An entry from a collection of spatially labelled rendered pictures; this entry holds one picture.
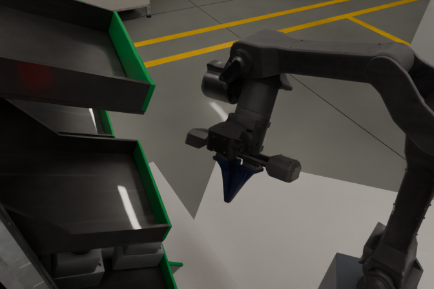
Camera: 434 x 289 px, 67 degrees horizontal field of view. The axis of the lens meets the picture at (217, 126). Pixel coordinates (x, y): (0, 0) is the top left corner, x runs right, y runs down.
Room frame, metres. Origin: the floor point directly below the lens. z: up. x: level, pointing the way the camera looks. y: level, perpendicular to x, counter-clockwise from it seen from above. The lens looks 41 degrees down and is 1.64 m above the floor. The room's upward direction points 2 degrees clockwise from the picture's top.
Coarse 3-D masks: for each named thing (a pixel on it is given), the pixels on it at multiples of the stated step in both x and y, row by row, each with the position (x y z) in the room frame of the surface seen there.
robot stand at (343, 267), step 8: (336, 256) 0.31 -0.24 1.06; (344, 256) 0.31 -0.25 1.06; (352, 256) 0.32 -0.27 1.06; (336, 264) 0.30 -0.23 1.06; (344, 264) 0.30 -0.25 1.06; (352, 264) 0.30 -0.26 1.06; (360, 264) 0.30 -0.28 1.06; (328, 272) 0.31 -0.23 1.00; (336, 272) 0.28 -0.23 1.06; (344, 272) 0.28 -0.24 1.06; (352, 272) 0.28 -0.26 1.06; (360, 272) 0.28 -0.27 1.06; (328, 280) 0.30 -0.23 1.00; (336, 280) 0.27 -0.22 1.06; (344, 280) 0.27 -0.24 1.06; (352, 280) 0.27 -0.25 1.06; (320, 288) 0.31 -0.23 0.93; (328, 288) 0.28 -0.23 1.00; (336, 288) 0.25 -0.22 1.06; (344, 288) 0.25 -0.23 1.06; (352, 288) 0.25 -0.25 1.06
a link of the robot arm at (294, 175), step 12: (240, 108) 0.40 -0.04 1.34; (240, 120) 0.39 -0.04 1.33; (264, 120) 0.39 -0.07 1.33; (192, 132) 0.40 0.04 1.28; (204, 132) 0.40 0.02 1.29; (264, 132) 0.38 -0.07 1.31; (192, 144) 0.39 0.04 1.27; (204, 144) 0.38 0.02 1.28; (240, 156) 0.37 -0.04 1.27; (264, 156) 0.36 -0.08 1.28; (276, 156) 0.35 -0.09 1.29; (276, 168) 0.32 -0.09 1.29; (288, 168) 0.32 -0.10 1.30; (300, 168) 0.34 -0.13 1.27; (288, 180) 0.31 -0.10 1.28
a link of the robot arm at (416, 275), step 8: (416, 264) 0.26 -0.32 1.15; (368, 272) 0.23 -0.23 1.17; (376, 272) 0.23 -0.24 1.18; (416, 272) 0.25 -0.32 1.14; (368, 280) 0.23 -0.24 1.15; (376, 280) 0.22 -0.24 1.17; (384, 280) 0.22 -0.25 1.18; (408, 280) 0.23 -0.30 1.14; (416, 280) 0.23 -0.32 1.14; (368, 288) 0.22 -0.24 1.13; (376, 288) 0.22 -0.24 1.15; (384, 288) 0.21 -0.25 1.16; (392, 288) 0.21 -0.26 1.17; (408, 288) 0.22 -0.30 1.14; (416, 288) 0.22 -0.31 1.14
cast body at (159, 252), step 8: (104, 248) 0.22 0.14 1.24; (112, 248) 0.22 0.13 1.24; (120, 248) 0.22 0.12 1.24; (128, 248) 0.21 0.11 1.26; (136, 248) 0.21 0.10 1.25; (144, 248) 0.22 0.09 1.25; (152, 248) 0.22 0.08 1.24; (160, 248) 0.23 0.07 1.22; (104, 256) 0.21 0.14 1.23; (112, 256) 0.21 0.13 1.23; (120, 256) 0.20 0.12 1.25; (128, 256) 0.21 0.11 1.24; (136, 256) 0.21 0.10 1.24; (144, 256) 0.21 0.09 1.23; (152, 256) 0.22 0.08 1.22; (160, 256) 0.22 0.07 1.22; (112, 264) 0.20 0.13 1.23; (120, 264) 0.20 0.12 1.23; (128, 264) 0.21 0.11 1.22; (136, 264) 0.21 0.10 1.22; (144, 264) 0.21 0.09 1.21; (152, 264) 0.22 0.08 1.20
